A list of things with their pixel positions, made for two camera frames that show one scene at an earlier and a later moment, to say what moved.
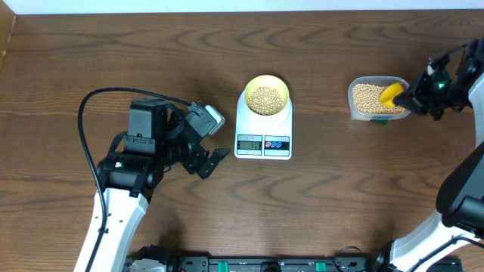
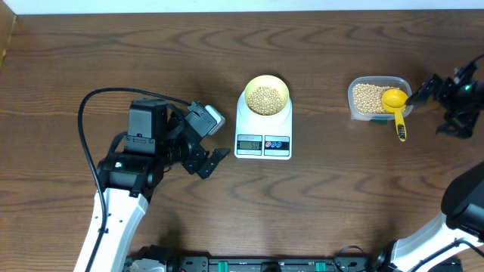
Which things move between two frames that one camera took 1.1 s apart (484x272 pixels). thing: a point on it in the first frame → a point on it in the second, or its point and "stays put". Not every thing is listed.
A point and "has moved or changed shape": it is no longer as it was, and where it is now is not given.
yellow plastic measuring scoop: x=387 y=94 has moved or changed shape
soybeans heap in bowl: x=265 y=100 stays put
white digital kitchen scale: x=259 y=137 stays put
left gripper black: x=193 y=162 stays put
